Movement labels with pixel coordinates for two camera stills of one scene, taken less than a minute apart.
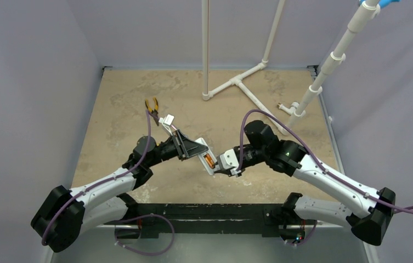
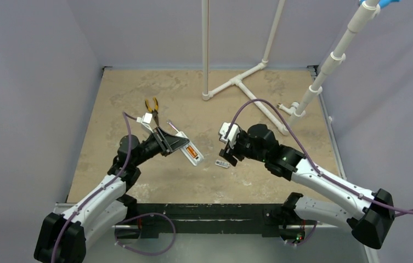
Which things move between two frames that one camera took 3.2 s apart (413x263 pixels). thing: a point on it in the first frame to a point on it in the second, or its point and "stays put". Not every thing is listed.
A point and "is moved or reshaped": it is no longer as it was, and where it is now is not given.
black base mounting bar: x=274 y=219 stays put
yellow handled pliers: x=154 y=113 stays put
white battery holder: x=207 y=158 is moved or reshaped
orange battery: x=209 y=160 is moved or reshaped
